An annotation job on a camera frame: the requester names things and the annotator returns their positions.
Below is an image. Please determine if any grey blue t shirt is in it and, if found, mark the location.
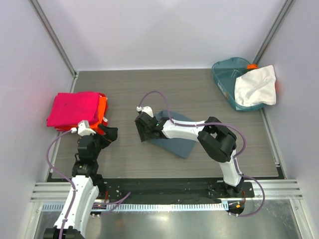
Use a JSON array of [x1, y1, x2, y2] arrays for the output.
[[148, 110, 195, 159]]

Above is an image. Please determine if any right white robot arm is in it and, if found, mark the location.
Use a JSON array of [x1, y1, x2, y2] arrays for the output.
[[135, 111, 244, 197]]

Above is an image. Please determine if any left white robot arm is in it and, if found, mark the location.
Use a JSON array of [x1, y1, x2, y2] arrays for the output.
[[43, 121, 118, 239]]

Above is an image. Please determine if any folded orange t shirt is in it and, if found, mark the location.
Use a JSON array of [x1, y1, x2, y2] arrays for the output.
[[90, 97, 108, 130]]

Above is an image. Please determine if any folded red t shirt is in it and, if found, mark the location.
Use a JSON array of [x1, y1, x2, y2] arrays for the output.
[[47, 92, 108, 133]]

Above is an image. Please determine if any folded pink t shirt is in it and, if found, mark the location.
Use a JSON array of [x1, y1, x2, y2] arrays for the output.
[[47, 92, 100, 127]]

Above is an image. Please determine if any teal plastic bin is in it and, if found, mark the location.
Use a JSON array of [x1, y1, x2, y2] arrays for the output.
[[211, 57, 266, 112]]

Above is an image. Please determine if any white t shirt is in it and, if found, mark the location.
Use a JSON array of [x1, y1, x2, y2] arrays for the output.
[[234, 65, 277, 107]]

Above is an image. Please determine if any orange clamp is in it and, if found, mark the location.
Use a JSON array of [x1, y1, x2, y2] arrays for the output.
[[247, 64, 258, 70]]

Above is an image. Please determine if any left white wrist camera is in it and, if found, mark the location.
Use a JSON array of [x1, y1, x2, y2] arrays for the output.
[[71, 120, 96, 136]]

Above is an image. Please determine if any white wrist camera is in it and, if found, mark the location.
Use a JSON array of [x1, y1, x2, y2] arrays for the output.
[[71, 120, 96, 136], [136, 106, 154, 118]]

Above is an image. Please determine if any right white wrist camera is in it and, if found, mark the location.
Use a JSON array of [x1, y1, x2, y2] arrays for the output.
[[136, 106, 154, 118]]

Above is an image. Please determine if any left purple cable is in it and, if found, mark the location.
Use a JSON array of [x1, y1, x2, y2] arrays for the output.
[[46, 130, 78, 239]]

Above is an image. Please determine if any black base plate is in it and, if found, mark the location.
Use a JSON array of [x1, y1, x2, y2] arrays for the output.
[[104, 178, 255, 205]]

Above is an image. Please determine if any slotted cable duct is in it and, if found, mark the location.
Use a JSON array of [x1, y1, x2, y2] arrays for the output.
[[41, 201, 229, 213]]

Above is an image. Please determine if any left aluminium frame post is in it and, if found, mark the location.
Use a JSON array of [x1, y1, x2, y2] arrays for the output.
[[28, 0, 77, 78]]

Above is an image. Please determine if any aluminium frame post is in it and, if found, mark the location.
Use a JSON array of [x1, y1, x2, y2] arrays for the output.
[[28, 0, 77, 78], [253, 0, 296, 65]]

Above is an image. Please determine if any right aluminium frame post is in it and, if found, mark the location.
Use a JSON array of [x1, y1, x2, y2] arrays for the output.
[[253, 0, 296, 65]]

